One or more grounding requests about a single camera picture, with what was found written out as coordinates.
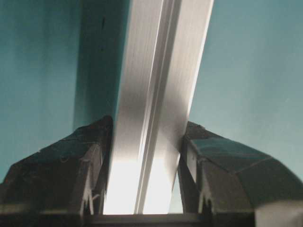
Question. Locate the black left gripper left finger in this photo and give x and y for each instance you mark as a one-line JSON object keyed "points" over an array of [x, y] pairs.
{"points": [[60, 178]]}

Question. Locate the silver aluminium extrusion rail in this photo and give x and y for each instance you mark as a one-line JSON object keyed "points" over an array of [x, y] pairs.
{"points": [[163, 50]]}

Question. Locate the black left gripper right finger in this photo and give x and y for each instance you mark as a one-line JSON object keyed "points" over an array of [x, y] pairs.
{"points": [[230, 177]]}

